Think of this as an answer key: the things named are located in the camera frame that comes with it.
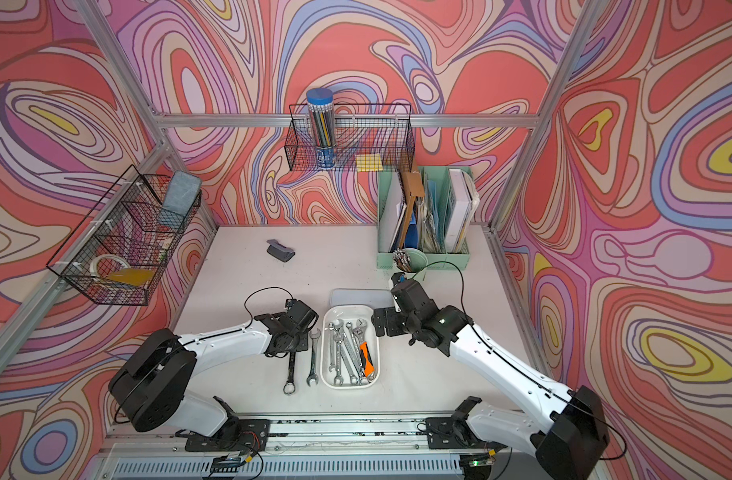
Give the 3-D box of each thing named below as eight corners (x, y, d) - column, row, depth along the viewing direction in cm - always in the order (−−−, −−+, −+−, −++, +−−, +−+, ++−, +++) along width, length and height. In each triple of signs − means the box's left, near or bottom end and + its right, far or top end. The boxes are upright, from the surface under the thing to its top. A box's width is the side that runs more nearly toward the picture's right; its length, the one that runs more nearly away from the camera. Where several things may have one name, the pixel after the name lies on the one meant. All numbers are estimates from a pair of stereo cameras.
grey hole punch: (264, 250, 115) (262, 245, 113) (273, 242, 118) (271, 237, 116) (286, 263, 111) (285, 258, 109) (295, 255, 114) (294, 250, 111)
